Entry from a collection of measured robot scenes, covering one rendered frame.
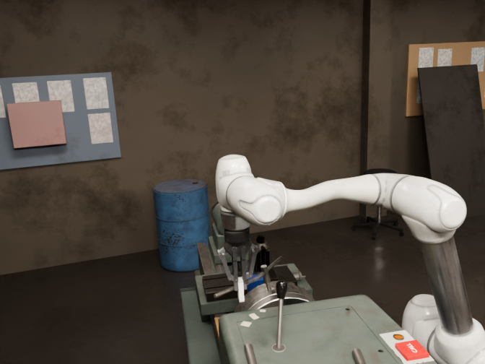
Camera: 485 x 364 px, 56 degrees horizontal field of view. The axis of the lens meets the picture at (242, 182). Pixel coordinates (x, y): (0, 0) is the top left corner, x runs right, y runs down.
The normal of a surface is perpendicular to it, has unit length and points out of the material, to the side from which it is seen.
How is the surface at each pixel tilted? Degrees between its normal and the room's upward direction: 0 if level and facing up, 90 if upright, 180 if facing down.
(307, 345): 0
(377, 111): 90
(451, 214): 84
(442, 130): 75
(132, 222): 90
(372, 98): 90
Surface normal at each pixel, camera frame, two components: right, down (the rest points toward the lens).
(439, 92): 0.29, -0.03
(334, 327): -0.05, -0.97
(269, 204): 0.20, 0.28
